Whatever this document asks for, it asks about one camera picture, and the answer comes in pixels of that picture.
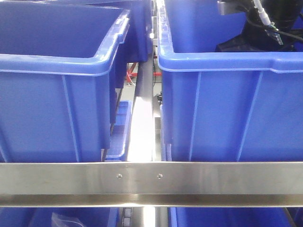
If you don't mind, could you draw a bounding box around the black cable with connector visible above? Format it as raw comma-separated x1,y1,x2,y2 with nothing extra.
246,0,303,45

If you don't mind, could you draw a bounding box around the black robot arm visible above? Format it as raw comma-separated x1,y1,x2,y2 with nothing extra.
216,0,303,52

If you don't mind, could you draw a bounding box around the stainless steel shelf rack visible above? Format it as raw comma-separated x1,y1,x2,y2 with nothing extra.
0,60,303,227

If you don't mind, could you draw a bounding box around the blue plastic bin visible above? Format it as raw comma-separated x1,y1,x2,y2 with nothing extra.
157,0,303,161
0,0,130,163

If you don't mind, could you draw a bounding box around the blue plastic bin left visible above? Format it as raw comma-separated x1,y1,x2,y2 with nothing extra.
0,0,130,163

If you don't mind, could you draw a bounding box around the blue plastic bin middle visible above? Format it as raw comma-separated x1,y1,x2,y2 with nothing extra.
157,0,303,161

